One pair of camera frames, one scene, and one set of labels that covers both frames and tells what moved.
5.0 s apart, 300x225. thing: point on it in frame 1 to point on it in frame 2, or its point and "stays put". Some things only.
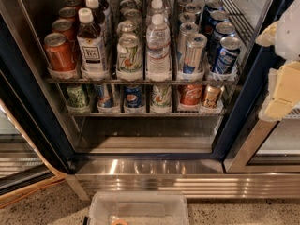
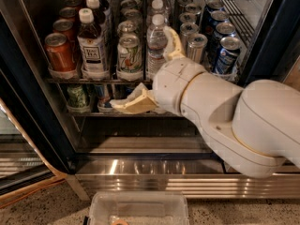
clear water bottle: x=158 y=67 stays put
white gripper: x=290 y=37 to x=172 y=82
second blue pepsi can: x=223 y=30 stays put
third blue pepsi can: x=217 y=17 stays put
